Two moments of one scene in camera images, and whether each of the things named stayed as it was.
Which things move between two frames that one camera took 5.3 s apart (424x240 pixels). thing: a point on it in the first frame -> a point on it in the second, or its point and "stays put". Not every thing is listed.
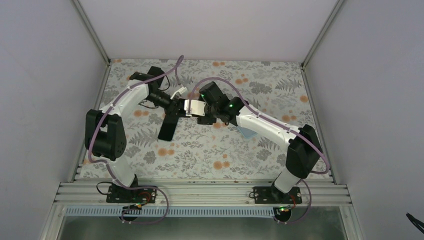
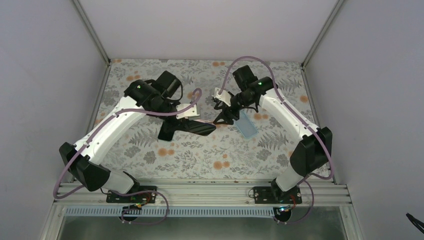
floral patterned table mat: [277, 89] stays put
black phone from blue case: [167, 130] stays put
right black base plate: [273, 195] stays put
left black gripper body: [168, 110] -> [181, 124]
